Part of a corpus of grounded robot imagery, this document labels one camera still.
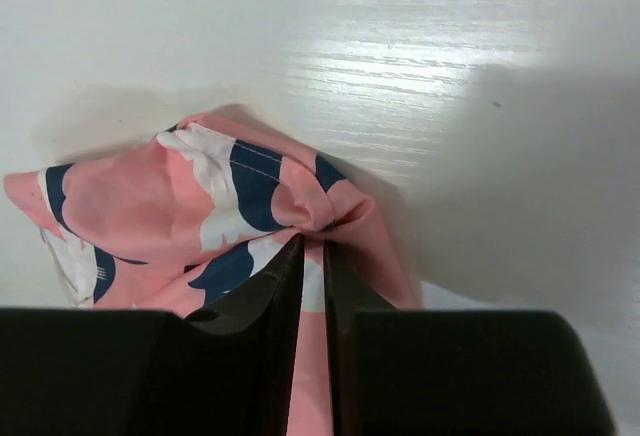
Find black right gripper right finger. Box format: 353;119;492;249
324;243;616;435

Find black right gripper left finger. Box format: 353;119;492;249
1;236;304;435

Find pink shark print shorts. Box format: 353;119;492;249
3;113;418;435

